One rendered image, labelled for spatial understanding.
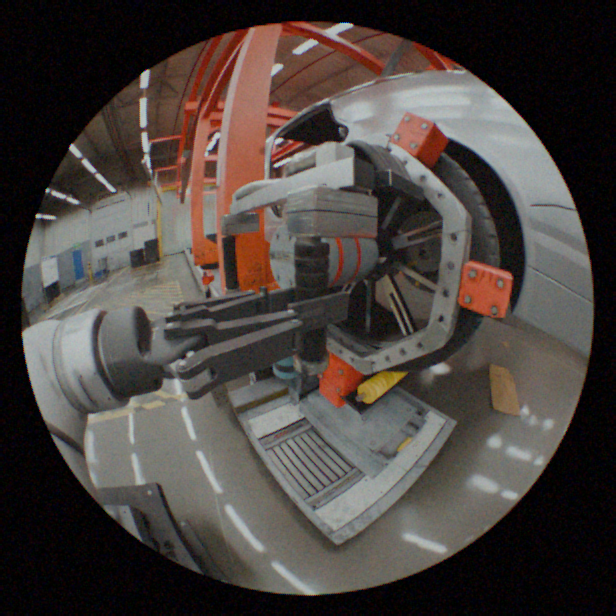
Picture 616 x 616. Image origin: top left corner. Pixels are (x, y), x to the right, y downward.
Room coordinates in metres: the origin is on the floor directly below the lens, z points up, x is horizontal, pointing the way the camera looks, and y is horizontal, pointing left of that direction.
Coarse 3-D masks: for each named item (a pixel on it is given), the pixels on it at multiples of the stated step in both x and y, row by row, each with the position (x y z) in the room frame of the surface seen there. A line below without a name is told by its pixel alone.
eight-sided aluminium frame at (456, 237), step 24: (384, 144) 0.36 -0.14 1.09; (408, 168) 0.33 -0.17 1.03; (432, 192) 0.29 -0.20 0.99; (456, 216) 0.26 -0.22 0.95; (456, 240) 0.29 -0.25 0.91; (456, 264) 0.25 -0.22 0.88; (456, 288) 0.25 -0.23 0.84; (432, 312) 0.27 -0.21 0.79; (456, 312) 0.27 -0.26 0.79; (336, 336) 0.52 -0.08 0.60; (408, 336) 0.35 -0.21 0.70; (432, 336) 0.26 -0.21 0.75; (360, 360) 0.39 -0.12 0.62; (384, 360) 0.34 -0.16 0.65
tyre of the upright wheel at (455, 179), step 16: (448, 160) 0.34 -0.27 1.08; (448, 176) 0.33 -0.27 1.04; (464, 176) 0.31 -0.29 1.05; (464, 192) 0.31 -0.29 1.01; (480, 208) 0.28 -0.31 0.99; (480, 224) 0.28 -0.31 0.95; (480, 240) 0.28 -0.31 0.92; (496, 240) 0.27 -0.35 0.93; (480, 256) 0.28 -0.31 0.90; (496, 256) 0.26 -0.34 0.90; (464, 320) 0.28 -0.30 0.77; (480, 320) 0.26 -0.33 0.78; (464, 336) 0.27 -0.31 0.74; (432, 352) 0.32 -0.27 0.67; (448, 352) 0.29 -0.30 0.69; (400, 368) 0.38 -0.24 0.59; (416, 368) 0.35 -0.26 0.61
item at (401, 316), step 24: (384, 240) 0.53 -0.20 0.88; (408, 240) 0.44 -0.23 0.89; (432, 240) 0.39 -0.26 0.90; (384, 264) 0.53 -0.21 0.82; (336, 288) 0.70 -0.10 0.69; (360, 288) 0.76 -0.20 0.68; (384, 288) 0.48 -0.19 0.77; (432, 288) 0.37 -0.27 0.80; (360, 312) 0.64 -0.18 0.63; (384, 312) 0.66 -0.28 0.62; (408, 312) 0.42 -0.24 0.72; (360, 336) 0.51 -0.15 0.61; (384, 336) 0.48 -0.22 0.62
